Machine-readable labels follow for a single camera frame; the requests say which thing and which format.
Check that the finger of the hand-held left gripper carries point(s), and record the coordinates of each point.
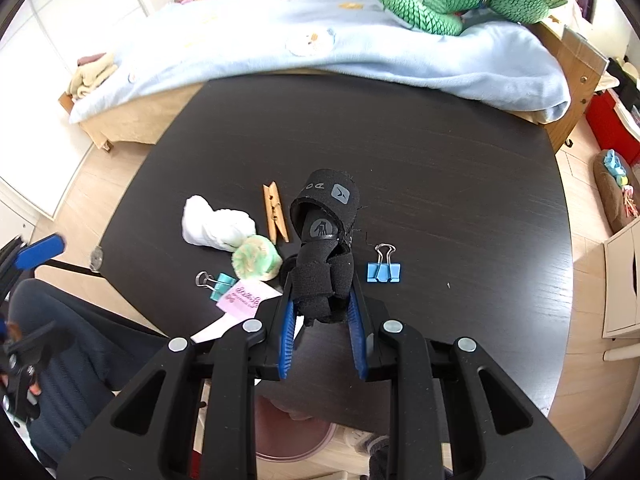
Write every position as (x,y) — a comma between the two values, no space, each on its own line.
(30,355)
(42,250)

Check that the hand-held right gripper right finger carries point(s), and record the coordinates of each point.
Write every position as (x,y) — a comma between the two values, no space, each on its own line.
(357,340)

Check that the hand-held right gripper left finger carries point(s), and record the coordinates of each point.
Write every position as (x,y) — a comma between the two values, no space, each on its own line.
(286,340)

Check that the pink sticky note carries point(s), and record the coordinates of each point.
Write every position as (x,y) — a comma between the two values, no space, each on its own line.
(245,300)

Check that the black wrist brace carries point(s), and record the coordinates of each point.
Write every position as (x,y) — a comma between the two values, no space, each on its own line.
(320,270)

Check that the green cream round sponge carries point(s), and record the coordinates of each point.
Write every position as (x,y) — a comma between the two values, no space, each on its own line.
(255,257)

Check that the pink plastic trash bin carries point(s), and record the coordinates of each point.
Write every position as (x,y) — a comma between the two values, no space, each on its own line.
(295,435)

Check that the wooden clothespin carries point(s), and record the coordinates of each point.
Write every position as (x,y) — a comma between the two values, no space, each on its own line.
(274,215)

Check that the clear suction cup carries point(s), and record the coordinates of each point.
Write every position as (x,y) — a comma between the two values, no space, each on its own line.
(96,259)

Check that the person's leg in dark trousers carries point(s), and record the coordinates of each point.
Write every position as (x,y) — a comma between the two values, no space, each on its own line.
(85,350)

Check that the white paper slip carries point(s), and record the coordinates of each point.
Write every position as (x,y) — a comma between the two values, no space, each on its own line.
(220,327)

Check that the blue binder clip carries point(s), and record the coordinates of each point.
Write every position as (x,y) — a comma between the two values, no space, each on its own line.
(382,272)

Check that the teal binder clip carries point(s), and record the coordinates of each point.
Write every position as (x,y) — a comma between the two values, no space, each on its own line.
(225,285)

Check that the white crumpled tissue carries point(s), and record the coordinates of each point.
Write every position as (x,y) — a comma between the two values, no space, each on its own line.
(210,225)

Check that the white wardrobe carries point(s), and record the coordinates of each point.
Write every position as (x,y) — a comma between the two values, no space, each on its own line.
(60,85)

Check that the folded beige towels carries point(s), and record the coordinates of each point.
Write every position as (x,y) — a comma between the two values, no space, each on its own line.
(92,77)

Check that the white drawer unit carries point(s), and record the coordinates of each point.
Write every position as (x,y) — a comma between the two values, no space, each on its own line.
(622,285)

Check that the brown basket with toys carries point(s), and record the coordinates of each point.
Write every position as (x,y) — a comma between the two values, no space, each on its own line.
(612,190)

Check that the light blue printed blanket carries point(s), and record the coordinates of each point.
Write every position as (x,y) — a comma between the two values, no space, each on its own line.
(250,35)

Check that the red storage box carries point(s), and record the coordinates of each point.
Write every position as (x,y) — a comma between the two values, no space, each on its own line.
(607,120)

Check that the black bag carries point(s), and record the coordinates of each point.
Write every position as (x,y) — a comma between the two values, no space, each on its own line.
(625,87)

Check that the dark purple box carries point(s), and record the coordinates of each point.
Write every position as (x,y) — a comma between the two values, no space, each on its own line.
(585,5)

